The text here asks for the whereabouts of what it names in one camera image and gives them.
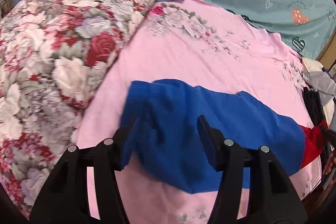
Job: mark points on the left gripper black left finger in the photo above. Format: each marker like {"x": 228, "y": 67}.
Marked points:
{"x": 64, "y": 196}

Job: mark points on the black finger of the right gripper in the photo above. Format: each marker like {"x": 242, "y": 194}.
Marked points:
{"x": 330, "y": 135}

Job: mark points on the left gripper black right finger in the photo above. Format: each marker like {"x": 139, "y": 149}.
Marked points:
{"x": 272, "y": 196}

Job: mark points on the blue and red pants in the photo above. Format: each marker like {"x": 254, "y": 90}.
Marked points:
{"x": 178, "y": 129}

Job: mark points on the black garment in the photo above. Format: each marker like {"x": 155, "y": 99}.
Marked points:
{"x": 313, "y": 105}

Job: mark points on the grey garment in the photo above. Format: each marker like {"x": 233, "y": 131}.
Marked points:
{"x": 321, "y": 82}

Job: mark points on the wooden headboard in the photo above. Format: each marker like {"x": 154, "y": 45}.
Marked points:
{"x": 328, "y": 54}

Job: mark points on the red floral quilt roll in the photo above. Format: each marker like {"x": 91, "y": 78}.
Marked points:
{"x": 53, "y": 59}

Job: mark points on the pink floral bed sheet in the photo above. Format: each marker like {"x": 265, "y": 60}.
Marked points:
{"x": 229, "y": 56}

